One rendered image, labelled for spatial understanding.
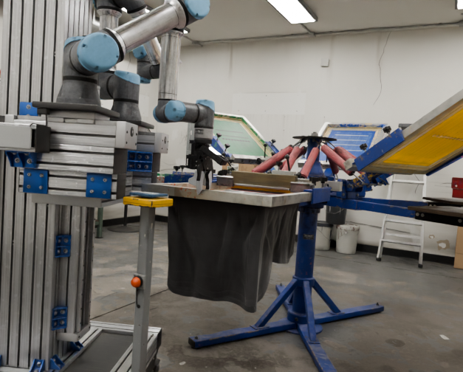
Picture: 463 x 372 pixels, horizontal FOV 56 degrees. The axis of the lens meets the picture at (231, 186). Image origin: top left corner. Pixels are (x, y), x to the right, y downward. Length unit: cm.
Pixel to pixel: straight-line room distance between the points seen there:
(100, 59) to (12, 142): 38
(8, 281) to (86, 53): 98
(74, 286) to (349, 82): 521
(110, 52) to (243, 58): 567
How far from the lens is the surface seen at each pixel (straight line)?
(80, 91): 159
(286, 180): 216
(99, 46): 149
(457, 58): 635
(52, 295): 190
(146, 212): 159
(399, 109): 627
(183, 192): 173
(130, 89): 207
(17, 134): 153
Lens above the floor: 110
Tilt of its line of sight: 3 degrees down
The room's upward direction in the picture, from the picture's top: 4 degrees clockwise
